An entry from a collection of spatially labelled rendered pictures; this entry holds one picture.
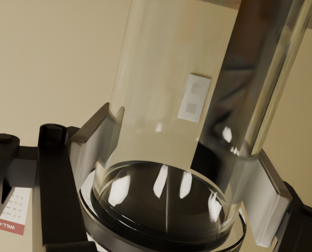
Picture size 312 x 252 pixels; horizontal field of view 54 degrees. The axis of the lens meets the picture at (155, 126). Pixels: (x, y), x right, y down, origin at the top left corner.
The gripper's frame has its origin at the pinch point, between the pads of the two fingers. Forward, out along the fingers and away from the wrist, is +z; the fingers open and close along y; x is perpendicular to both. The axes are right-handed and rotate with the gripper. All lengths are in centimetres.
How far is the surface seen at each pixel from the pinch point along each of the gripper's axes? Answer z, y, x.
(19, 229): 54, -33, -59
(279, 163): 58, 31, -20
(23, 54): 59, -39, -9
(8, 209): 55, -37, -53
